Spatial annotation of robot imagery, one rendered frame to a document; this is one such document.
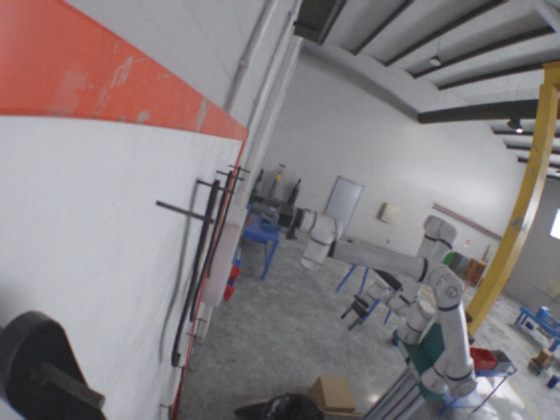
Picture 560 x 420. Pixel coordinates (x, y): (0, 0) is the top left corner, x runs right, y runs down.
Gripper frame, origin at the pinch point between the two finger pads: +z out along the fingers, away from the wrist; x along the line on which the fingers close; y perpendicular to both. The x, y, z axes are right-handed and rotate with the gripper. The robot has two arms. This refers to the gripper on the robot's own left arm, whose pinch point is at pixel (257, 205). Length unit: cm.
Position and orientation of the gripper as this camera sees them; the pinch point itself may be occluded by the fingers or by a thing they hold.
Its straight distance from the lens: 94.5
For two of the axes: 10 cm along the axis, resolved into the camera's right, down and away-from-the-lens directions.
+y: 3.3, -8.8, -3.4
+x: 0.0, 3.6, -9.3
